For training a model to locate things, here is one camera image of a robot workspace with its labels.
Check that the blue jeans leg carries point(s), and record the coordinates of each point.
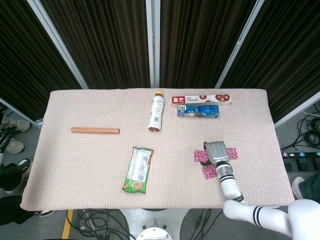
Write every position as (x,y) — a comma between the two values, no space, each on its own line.
(311,185)

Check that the black white sneaker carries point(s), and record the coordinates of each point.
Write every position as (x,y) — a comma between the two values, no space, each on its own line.
(45,213)
(15,172)

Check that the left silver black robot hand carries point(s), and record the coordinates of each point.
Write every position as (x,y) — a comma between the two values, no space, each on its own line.
(6,140)

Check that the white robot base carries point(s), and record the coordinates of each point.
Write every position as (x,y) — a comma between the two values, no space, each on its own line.
(155,225)

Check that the white divider base rail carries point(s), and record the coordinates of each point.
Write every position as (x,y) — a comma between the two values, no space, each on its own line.
(297,111)
(22,113)

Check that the grey white sneaker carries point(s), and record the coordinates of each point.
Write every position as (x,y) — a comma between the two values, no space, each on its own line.
(15,147)
(16,124)

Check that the yellow floor tape strip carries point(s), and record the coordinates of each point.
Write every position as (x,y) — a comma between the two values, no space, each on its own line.
(67,225)

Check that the white metal divider post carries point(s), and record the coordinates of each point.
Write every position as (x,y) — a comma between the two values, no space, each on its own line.
(60,47)
(236,47)
(153,50)

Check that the pink patterned packet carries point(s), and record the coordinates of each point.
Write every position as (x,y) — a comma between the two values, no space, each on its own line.
(200,156)
(209,173)
(233,153)

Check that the dark curtain panel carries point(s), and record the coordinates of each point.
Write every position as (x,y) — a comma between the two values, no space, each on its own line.
(200,45)
(22,62)
(105,45)
(287,50)

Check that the red white cookie box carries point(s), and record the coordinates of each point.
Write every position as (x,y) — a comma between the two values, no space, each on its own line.
(200,100)

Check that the pink waffle tablecloth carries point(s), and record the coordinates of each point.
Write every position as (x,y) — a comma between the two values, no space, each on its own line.
(87,162)

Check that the green snack bag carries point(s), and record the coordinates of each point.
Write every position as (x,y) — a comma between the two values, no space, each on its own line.
(138,170)

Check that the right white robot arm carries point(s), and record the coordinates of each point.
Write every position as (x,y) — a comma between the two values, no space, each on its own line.
(228,185)

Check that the black foot pedal board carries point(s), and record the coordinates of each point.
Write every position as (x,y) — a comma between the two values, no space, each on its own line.
(301,165)

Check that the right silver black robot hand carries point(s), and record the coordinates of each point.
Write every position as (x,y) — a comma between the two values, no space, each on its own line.
(218,152)

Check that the blue cookie package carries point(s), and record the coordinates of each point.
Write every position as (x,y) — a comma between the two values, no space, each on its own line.
(200,111)

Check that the wooden rolling stick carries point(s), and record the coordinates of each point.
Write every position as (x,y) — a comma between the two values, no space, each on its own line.
(95,130)

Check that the black trousers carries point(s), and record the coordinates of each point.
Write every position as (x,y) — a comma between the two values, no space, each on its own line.
(12,210)

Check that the white brown drink bottle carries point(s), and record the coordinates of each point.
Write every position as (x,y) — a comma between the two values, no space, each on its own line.
(156,112)

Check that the white grey shoe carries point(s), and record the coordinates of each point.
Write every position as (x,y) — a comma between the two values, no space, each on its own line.
(297,187)

